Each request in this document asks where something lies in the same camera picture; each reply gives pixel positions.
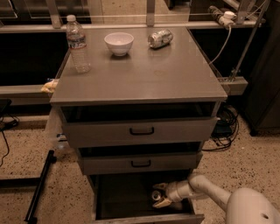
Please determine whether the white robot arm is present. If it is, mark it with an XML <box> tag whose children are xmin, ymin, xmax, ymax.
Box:
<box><xmin>153</xmin><ymin>172</ymin><xmax>280</xmax><ymax>224</ymax></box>

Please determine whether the grey metal rail frame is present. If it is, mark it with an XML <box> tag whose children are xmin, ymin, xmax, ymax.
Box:
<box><xmin>0</xmin><ymin>0</ymin><xmax>263</xmax><ymax>107</ymax></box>

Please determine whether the clear plastic water bottle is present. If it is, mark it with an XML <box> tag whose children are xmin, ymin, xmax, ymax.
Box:
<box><xmin>66</xmin><ymin>15</ymin><xmax>90</xmax><ymax>74</ymax></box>

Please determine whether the bottom grey drawer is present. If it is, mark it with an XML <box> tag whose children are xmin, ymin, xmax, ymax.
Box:
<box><xmin>92</xmin><ymin>171</ymin><xmax>204</xmax><ymax>224</ymax></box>

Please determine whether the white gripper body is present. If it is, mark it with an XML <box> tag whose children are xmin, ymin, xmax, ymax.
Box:
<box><xmin>165</xmin><ymin>180</ymin><xmax>193</xmax><ymax>202</ymax></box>

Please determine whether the yellow sponge on rail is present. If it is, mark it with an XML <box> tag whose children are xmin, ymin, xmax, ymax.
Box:
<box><xmin>41</xmin><ymin>79</ymin><xmax>59</xmax><ymax>94</ymax></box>

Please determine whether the top grey drawer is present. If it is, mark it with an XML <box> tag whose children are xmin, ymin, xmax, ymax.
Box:
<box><xmin>62</xmin><ymin>117</ymin><xmax>217</xmax><ymax>148</ymax></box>

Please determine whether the middle grey drawer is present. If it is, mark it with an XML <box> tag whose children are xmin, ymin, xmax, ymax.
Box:
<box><xmin>79</xmin><ymin>152</ymin><xmax>202</xmax><ymax>175</ymax></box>

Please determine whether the grey drawer cabinet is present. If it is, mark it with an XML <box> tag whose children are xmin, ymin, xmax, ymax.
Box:
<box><xmin>50</xmin><ymin>26</ymin><xmax>228</xmax><ymax>224</ymax></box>

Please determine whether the white ceramic bowl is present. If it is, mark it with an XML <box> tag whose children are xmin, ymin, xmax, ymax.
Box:
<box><xmin>104</xmin><ymin>32</ymin><xmax>134</xmax><ymax>56</ymax></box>

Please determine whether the black cable left floor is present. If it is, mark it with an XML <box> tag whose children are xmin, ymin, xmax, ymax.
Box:
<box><xmin>0</xmin><ymin>99</ymin><xmax>21</xmax><ymax>169</ymax></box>

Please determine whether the white power strip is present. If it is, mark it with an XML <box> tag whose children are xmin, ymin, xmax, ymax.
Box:
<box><xmin>207</xmin><ymin>5</ymin><xmax>234</xmax><ymax>29</ymax></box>

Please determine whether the white power cable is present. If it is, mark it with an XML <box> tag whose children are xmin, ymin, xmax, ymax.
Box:
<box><xmin>207</xmin><ymin>25</ymin><xmax>233</xmax><ymax>66</ymax></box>

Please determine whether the grey drawer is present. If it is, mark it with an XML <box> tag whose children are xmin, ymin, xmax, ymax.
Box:
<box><xmin>79</xmin><ymin>152</ymin><xmax>202</xmax><ymax>175</ymax></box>
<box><xmin>92</xmin><ymin>171</ymin><xmax>204</xmax><ymax>224</ymax></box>
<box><xmin>62</xmin><ymin>117</ymin><xmax>217</xmax><ymax>148</ymax></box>

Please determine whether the black cable bundle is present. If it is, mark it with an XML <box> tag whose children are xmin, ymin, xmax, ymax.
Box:
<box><xmin>201</xmin><ymin>104</ymin><xmax>240</xmax><ymax>152</ymax></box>

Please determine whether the silver soda can lying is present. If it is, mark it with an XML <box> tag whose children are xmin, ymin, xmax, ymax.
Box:
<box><xmin>148</xmin><ymin>29</ymin><xmax>173</xmax><ymax>49</ymax></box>

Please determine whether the black metal floor stand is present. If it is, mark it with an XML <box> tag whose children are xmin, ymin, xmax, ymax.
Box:
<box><xmin>24</xmin><ymin>150</ymin><xmax>57</xmax><ymax>224</ymax></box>

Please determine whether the redbull can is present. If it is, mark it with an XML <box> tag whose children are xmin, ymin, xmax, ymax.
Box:
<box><xmin>151</xmin><ymin>190</ymin><xmax>163</xmax><ymax>201</ymax></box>

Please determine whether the clear plastic bag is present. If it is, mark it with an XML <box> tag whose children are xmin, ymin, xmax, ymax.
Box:
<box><xmin>45</xmin><ymin>108</ymin><xmax>74</xmax><ymax>154</ymax></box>

